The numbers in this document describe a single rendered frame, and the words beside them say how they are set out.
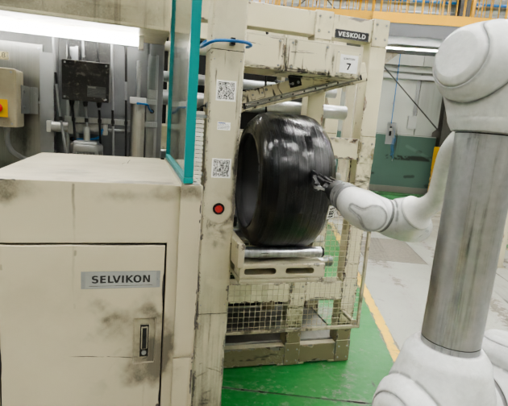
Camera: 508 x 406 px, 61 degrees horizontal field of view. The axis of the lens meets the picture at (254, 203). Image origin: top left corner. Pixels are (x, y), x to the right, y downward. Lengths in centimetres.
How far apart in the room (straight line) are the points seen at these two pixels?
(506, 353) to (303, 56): 147
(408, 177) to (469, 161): 1061
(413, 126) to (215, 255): 986
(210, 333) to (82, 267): 105
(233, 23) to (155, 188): 97
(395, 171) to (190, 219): 1051
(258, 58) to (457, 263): 140
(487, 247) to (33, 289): 81
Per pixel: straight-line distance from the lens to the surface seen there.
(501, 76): 75
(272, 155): 156
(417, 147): 1137
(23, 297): 93
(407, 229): 129
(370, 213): 118
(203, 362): 193
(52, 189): 87
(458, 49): 76
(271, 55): 199
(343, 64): 212
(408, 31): 752
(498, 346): 100
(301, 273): 178
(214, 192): 168
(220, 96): 166
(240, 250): 163
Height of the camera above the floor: 139
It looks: 10 degrees down
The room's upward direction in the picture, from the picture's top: 4 degrees clockwise
